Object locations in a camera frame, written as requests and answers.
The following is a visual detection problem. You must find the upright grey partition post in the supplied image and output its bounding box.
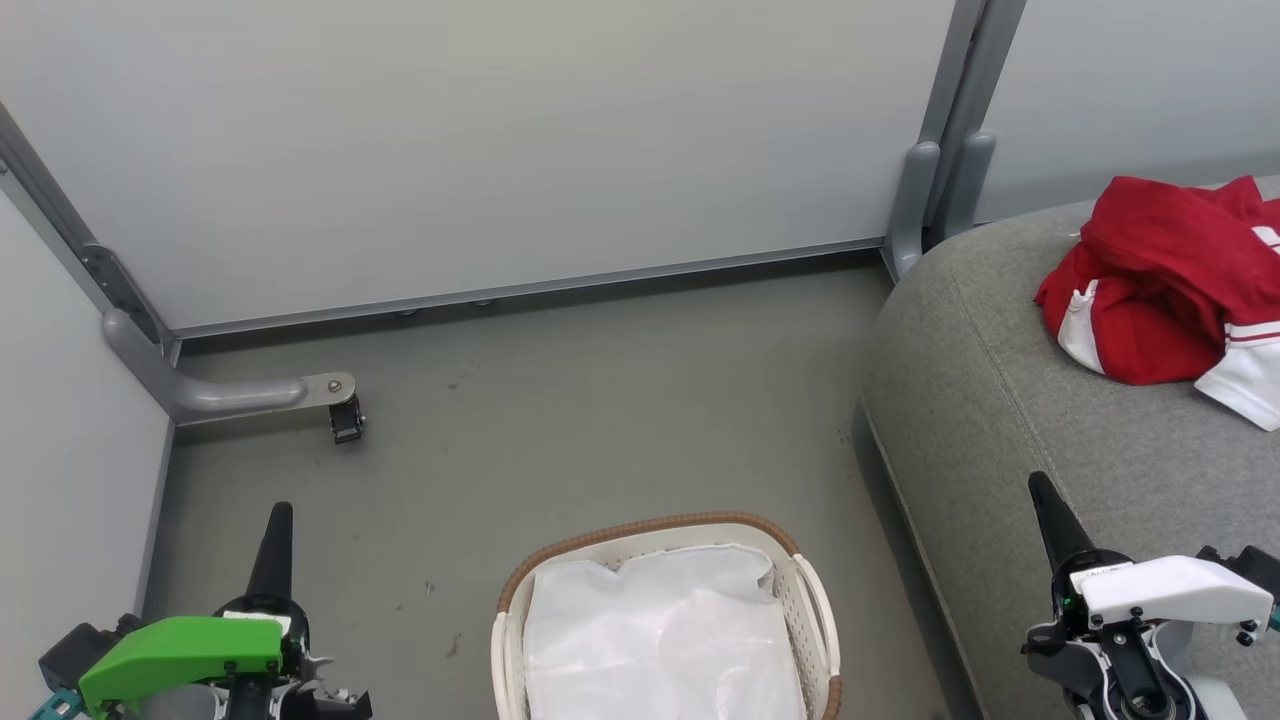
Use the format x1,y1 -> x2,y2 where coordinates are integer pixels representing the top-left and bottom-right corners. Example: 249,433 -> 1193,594
918,0 -> 1029,253

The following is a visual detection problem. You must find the long grey partition foot tube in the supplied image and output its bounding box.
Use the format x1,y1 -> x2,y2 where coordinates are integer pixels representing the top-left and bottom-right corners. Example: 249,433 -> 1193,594
101,307 -> 358,427

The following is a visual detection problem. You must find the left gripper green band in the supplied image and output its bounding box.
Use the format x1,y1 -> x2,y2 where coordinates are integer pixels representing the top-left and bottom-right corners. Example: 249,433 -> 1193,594
77,501 -> 373,720

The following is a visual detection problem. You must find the teal plug of left camera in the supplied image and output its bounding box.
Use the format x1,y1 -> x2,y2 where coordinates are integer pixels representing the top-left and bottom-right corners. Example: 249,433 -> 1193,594
28,687 -> 87,720

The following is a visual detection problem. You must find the black caster stopper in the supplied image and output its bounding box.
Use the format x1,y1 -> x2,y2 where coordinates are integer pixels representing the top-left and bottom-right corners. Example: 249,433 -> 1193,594
329,394 -> 367,446

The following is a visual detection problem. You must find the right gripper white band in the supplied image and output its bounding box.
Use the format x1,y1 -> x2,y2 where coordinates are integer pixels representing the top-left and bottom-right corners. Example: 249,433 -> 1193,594
1021,471 -> 1275,720

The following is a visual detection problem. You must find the slanted grey partition post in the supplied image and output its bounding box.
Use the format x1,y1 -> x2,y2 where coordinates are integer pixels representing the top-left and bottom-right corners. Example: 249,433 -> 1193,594
0,100 -> 183,367

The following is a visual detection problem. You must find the short grey partition foot tube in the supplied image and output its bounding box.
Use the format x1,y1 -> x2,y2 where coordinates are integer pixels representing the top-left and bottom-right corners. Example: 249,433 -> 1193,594
935,130 -> 998,243
885,141 -> 943,281

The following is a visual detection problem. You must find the white cloth in basket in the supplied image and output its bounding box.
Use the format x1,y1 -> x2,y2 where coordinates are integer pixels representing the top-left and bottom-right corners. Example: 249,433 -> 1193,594
521,542 -> 810,720

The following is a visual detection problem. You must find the grey partition bottom rail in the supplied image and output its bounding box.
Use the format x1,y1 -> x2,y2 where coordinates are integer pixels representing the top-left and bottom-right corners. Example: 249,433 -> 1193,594
174,237 -> 891,342

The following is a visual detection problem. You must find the red and white garment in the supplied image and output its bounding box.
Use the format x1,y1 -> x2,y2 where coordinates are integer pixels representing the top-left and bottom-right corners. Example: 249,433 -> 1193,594
1034,175 -> 1280,433

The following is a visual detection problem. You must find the white laundry basket brown rim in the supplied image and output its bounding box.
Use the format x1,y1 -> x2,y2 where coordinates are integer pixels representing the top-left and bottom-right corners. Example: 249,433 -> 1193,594
489,511 -> 844,720

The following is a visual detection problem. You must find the grey fabric sofa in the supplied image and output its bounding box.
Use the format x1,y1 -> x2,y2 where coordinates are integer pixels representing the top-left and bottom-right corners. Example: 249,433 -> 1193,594
861,175 -> 1280,720

